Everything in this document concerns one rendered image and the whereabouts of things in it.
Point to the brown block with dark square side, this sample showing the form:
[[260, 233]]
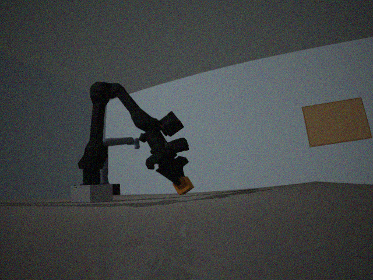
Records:
[[185, 185]]

